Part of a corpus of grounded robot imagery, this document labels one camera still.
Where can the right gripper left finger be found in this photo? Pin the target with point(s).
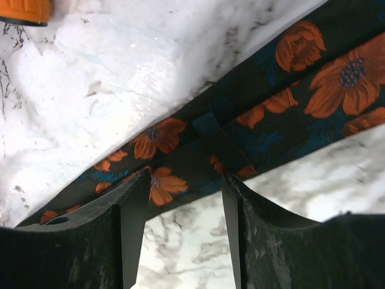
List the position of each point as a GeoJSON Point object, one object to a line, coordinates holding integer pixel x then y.
{"type": "Point", "coordinates": [95, 246]}

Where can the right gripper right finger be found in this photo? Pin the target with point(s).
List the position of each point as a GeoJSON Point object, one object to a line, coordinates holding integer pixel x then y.
{"type": "Point", "coordinates": [272, 247]}

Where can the black orange floral tie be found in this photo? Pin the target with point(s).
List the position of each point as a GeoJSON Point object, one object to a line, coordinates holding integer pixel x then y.
{"type": "Point", "coordinates": [319, 81]}

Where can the orange handled screwdriver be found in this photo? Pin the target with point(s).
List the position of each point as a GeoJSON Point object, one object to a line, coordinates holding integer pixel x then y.
{"type": "Point", "coordinates": [25, 12]}

